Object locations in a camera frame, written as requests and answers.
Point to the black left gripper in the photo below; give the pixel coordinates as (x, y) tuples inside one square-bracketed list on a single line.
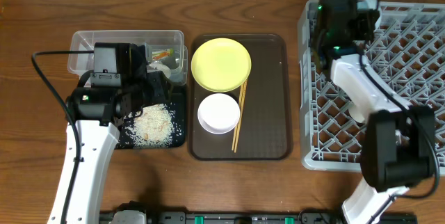
[(158, 87)]

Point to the yellow green snack wrapper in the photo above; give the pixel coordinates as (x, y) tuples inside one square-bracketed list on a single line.
[(160, 54)]

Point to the rice and nuts leftovers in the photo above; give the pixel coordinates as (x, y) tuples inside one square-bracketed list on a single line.
[(157, 126)]

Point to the white bowl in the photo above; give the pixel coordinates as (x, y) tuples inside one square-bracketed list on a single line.
[(218, 113)]

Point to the light blue bowl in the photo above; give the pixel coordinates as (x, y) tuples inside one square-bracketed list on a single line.
[(368, 5)]

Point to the white cup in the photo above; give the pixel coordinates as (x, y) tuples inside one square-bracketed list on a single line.
[(355, 114)]

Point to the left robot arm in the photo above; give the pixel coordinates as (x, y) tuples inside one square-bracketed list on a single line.
[(95, 110)]

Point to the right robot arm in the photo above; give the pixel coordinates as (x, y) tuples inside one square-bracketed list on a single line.
[(397, 153)]

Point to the grey dishwasher rack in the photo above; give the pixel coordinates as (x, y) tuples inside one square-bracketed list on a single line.
[(407, 53)]

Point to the crumpled white tissue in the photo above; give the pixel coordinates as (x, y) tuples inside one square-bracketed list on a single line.
[(158, 66)]

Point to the black rectangular tray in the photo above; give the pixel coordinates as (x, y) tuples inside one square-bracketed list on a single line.
[(179, 99)]

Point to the clear plastic bin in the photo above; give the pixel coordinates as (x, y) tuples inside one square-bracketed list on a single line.
[(149, 39)]

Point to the yellow plate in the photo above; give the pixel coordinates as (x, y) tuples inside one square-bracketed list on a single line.
[(221, 65)]

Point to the brown serving tray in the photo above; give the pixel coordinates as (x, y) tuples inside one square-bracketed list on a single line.
[(266, 129)]

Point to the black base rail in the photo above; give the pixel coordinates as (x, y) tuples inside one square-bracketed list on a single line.
[(135, 212)]

